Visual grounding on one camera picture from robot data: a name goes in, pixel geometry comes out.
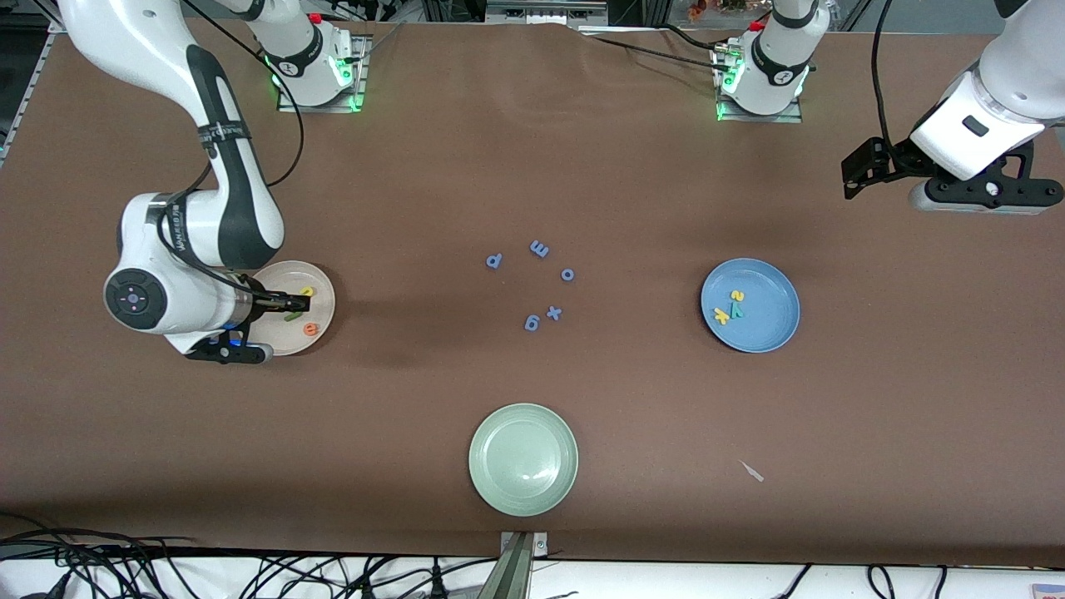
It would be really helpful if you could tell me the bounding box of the beige round plate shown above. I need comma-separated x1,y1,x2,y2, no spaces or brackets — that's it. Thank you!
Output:
246,260,337,357

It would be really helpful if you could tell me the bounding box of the brown table cover sheet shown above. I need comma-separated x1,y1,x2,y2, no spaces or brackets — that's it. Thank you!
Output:
0,15,1065,571

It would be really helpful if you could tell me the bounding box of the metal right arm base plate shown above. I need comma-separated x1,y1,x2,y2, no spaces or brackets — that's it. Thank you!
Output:
276,33,371,113

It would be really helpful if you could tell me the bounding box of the grey metal frame bar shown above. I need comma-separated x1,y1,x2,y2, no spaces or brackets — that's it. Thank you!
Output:
485,0,610,26

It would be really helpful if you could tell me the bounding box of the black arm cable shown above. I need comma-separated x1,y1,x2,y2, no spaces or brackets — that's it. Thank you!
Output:
869,0,904,151
158,0,306,296

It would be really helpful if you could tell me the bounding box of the pale green round plate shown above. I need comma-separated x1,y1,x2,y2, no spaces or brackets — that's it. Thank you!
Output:
468,403,580,517

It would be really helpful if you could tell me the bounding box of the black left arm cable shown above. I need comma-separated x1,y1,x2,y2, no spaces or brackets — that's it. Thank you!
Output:
869,0,904,151

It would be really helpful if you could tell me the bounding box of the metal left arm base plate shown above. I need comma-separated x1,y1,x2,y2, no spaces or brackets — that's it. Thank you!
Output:
714,42,805,124

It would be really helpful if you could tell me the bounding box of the thin grey base cable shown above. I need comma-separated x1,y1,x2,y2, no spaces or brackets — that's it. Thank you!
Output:
358,21,406,63

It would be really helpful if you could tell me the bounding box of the black floor cable tangle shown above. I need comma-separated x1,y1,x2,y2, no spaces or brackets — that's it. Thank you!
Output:
0,514,500,599

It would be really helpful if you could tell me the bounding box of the blue round plate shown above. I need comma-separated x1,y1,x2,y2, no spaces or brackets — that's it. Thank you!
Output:
701,258,801,354

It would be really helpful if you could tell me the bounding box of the black cable across cover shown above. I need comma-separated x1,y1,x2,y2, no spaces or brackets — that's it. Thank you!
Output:
574,25,733,74

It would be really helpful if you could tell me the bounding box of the grey metal camera bracket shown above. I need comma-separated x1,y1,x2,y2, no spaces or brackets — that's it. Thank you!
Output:
478,531,550,599

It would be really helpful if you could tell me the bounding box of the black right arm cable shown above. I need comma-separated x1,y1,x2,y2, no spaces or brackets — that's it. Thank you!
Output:
158,0,306,296

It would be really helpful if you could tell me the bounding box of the orange background object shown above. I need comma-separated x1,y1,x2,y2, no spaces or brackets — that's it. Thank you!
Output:
686,0,750,22

